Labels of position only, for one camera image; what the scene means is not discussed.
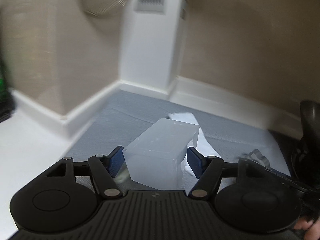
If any black gas stove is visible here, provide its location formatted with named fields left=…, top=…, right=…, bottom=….
left=268, top=129, right=319, bottom=191

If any metal cookie cutter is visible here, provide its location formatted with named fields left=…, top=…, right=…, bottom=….
left=245, top=149, right=271, bottom=168

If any person right hand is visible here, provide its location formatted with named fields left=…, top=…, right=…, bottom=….
left=294, top=216, right=320, bottom=240

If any grey counter mat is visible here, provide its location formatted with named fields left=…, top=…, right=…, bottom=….
left=67, top=91, right=290, bottom=175

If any white paper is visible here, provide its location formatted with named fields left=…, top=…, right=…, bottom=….
left=167, top=112, right=221, bottom=181

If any translucent plastic box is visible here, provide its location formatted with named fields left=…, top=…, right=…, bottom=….
left=123, top=118, right=196, bottom=191

